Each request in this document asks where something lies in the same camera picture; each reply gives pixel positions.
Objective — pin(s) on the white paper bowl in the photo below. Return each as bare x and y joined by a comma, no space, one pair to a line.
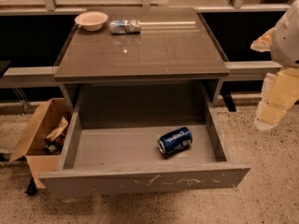
91,21

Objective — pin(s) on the blue pepsi can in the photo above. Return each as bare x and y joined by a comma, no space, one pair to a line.
174,141

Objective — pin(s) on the snack packets in box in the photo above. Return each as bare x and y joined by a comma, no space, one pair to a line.
55,139

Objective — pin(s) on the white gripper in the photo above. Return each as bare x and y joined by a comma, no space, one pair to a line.
286,44

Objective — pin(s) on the brown cardboard box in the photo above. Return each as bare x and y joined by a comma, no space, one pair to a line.
31,145

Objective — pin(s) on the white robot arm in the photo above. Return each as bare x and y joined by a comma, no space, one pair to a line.
285,40

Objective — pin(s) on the open grey top drawer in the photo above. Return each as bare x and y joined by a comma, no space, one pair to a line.
112,143

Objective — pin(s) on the silver blue snack bag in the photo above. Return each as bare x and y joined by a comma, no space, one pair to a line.
125,27

